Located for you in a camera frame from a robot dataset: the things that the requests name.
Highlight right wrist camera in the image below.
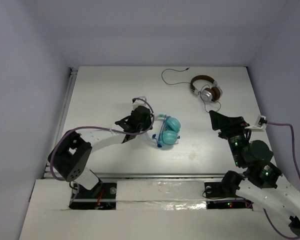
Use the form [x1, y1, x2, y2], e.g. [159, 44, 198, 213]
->
[245, 115, 267, 132]

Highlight black headphone cable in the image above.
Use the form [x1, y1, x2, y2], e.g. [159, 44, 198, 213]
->
[161, 67, 222, 113]

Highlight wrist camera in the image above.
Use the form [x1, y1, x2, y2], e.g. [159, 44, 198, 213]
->
[132, 96, 147, 110]
[245, 115, 267, 132]

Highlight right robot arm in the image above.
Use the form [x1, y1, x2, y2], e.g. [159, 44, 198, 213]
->
[202, 110, 300, 240]

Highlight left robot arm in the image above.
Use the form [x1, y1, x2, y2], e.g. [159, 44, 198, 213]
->
[47, 105, 154, 198]

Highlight brown silver headphones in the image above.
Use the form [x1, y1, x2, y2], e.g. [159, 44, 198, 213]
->
[190, 75, 223, 103]

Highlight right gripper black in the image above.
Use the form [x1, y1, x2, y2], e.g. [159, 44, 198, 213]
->
[209, 109, 250, 167]

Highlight teal cat-ear headphones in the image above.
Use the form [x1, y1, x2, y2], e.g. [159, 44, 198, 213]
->
[144, 113, 181, 149]

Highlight blue headphone cable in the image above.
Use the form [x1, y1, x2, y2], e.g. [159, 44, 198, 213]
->
[151, 114, 182, 149]

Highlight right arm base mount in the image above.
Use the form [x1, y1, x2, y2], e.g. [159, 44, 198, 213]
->
[202, 182, 253, 210]

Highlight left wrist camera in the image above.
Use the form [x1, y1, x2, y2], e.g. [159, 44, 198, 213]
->
[132, 96, 147, 110]

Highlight white foam board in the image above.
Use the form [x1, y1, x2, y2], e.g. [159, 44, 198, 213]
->
[20, 179, 292, 240]

